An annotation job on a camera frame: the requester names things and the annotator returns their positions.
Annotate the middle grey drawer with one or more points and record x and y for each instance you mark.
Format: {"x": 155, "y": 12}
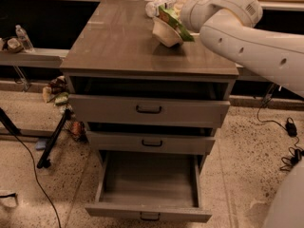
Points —
{"x": 151, "y": 143}

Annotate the top grey drawer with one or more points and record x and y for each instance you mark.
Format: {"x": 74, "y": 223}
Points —
{"x": 148, "y": 111}

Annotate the brown basket with items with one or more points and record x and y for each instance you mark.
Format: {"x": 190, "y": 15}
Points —
{"x": 10, "y": 44}

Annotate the bottom grey drawer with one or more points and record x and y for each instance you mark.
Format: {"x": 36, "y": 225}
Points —
{"x": 149, "y": 186}

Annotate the clear water bottle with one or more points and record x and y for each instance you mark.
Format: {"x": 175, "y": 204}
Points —
{"x": 24, "y": 39}

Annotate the blue sponge on floor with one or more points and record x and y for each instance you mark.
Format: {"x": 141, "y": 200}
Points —
{"x": 41, "y": 144}

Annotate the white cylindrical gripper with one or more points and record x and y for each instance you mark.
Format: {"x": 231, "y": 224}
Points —
{"x": 194, "y": 12}

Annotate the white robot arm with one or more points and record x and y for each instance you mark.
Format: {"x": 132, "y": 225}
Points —
{"x": 227, "y": 27}

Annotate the black power adapter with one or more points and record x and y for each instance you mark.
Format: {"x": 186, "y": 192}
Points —
{"x": 290, "y": 127}

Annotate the pile of snack bags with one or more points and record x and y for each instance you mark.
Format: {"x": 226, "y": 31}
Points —
{"x": 56, "y": 92}

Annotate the green rice chip bag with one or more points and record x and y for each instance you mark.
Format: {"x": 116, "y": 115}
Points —
{"x": 170, "y": 17}

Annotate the grey drawer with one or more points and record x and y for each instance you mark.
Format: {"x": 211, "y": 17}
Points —
{"x": 148, "y": 111}
{"x": 151, "y": 143}
{"x": 149, "y": 186}

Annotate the grey drawer cabinet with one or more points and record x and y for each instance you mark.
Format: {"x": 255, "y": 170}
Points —
{"x": 117, "y": 55}

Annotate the black tripod leg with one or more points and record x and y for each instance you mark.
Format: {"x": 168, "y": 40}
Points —
{"x": 44, "y": 162}

